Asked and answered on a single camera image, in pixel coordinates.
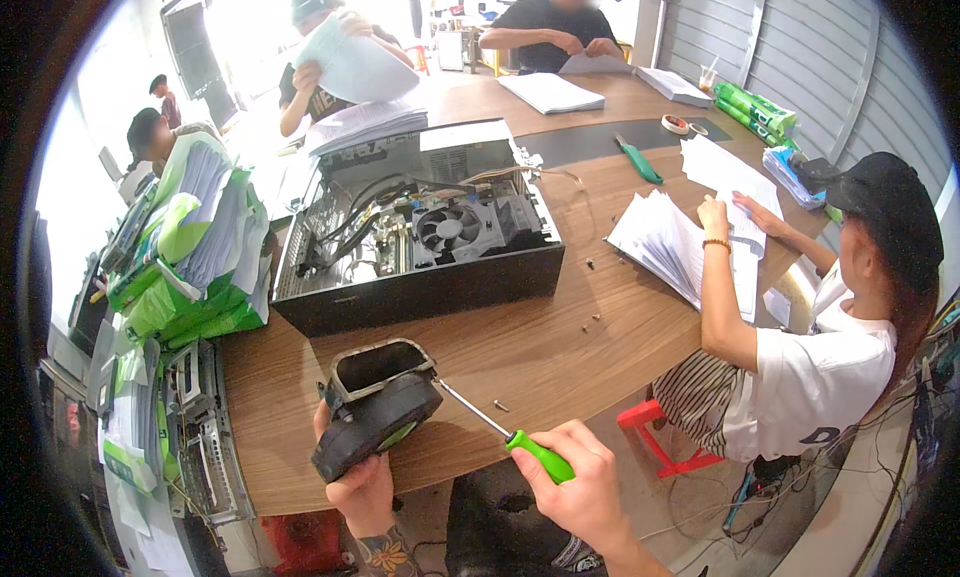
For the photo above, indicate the messy white paper stack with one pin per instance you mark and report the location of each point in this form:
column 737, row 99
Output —
column 367, row 123

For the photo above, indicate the black table mat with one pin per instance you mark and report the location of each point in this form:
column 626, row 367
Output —
column 592, row 141

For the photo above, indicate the grey bare computer chassis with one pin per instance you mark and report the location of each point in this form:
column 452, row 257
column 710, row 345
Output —
column 206, row 434

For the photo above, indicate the black cloth bag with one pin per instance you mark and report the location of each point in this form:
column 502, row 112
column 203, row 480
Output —
column 816, row 173

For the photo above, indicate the black cpu cooler fan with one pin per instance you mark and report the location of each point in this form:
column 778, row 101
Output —
column 450, row 230

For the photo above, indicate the bent white paper bundle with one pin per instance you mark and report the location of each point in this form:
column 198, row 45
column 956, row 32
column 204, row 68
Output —
column 356, row 63

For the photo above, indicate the plastic cup with straw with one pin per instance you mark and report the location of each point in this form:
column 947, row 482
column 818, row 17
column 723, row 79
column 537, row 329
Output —
column 707, row 78

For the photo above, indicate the heap of green paper wrappers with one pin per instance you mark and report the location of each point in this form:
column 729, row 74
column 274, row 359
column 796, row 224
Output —
column 195, row 239

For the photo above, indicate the open black computer case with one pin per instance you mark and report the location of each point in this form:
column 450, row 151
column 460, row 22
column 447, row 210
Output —
column 420, row 292

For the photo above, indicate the single white paper sheet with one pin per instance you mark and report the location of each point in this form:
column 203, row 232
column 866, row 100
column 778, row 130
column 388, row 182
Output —
column 596, row 64

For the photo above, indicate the loose white paper sheets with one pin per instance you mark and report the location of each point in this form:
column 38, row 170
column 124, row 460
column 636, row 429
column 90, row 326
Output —
column 716, row 168

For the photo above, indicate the thin tape roll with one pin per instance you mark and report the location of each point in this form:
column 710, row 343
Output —
column 698, row 129

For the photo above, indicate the neat white paper stack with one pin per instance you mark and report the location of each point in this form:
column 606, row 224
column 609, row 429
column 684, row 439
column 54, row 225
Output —
column 551, row 91

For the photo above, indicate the black flat screen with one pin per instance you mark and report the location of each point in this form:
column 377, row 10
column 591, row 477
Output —
column 193, row 55

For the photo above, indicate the black fan duct shroud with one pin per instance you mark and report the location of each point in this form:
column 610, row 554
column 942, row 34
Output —
column 379, row 419

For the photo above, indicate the green white wrappers pile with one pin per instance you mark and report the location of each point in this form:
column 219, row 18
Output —
column 127, row 419

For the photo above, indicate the green utility knife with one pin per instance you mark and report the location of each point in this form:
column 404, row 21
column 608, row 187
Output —
column 641, row 164

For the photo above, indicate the wide tape roll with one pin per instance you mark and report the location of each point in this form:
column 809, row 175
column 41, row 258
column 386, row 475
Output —
column 674, row 124

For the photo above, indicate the slim white paper stack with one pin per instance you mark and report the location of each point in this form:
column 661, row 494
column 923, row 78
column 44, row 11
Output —
column 673, row 85

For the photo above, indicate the red plastic stool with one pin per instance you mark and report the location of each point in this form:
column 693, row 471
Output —
column 660, row 446

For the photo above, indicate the person's right hand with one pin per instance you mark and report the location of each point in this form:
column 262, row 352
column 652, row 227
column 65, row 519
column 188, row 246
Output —
column 585, row 494

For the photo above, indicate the cluttered background shelf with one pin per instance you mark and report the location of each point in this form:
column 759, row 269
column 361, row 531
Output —
column 469, row 21

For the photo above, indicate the green paper ream package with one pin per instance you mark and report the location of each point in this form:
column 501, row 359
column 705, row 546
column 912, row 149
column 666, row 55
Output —
column 746, row 125
column 757, row 105

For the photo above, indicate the blue white wrapper pile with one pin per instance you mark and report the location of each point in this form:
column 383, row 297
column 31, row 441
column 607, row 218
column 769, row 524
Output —
column 784, row 175

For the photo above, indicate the person's legs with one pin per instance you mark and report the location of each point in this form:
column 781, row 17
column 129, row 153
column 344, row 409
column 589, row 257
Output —
column 487, row 524

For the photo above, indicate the fanned white paper stack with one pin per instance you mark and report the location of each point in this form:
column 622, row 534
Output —
column 660, row 243

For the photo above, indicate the person's left hand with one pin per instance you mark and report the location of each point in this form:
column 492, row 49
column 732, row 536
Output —
column 364, row 494

